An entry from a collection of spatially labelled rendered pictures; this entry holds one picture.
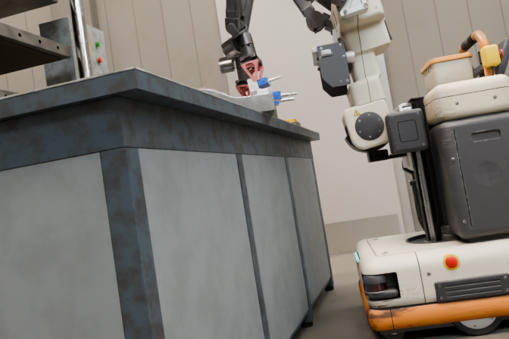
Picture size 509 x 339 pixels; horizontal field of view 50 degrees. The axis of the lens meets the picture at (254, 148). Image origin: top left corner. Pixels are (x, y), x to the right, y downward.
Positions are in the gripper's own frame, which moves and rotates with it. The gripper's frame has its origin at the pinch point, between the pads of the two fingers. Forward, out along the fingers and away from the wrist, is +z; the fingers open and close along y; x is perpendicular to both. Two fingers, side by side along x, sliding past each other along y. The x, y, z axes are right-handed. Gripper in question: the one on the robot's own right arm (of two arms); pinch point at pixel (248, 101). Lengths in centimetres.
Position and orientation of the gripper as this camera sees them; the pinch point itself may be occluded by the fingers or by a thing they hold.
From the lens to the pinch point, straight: 240.1
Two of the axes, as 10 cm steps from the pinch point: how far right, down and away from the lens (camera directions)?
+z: 1.7, 9.8, -0.7
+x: 9.5, -1.8, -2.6
